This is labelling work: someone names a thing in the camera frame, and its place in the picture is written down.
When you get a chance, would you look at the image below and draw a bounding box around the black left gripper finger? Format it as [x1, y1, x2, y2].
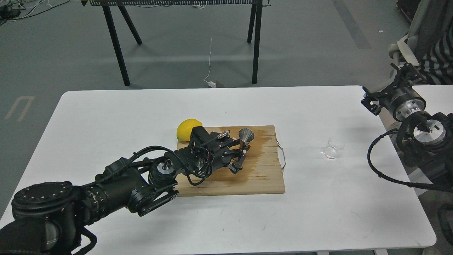
[228, 151, 247, 174]
[223, 137, 251, 151]

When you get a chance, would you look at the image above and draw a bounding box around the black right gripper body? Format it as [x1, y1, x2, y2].
[384, 85, 426, 122]

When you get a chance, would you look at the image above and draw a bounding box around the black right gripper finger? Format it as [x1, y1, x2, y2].
[390, 63, 423, 92]
[361, 87, 388, 116]

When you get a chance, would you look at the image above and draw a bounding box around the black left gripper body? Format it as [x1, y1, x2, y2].
[175, 126, 233, 177]

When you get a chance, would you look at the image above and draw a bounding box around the steel jigger measuring cup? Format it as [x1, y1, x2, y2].
[238, 128, 255, 149]

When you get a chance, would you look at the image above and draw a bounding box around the clear glass cup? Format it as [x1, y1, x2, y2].
[322, 137, 345, 159]

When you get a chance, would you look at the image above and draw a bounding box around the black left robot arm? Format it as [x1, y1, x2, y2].
[1, 126, 254, 255]

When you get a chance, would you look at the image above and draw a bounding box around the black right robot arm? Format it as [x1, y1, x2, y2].
[361, 63, 453, 193]

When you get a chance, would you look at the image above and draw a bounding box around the white office chair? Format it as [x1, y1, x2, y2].
[389, 0, 453, 68]

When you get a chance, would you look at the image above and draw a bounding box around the wooden cutting board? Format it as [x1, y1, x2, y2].
[176, 125, 285, 197]

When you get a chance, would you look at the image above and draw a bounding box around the person in striped shirt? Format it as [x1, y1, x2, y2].
[418, 25, 453, 85]

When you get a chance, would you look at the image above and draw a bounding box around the yellow lemon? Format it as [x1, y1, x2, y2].
[176, 118, 203, 142]

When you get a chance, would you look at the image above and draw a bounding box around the white side table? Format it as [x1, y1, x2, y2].
[413, 85, 453, 115]

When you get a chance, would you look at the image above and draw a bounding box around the white cable with plug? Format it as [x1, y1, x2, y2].
[203, 28, 217, 88]

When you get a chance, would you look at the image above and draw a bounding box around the black metal table frame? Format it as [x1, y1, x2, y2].
[81, 0, 271, 88]

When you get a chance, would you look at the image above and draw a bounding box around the floor cables bundle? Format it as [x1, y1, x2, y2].
[0, 0, 71, 22]

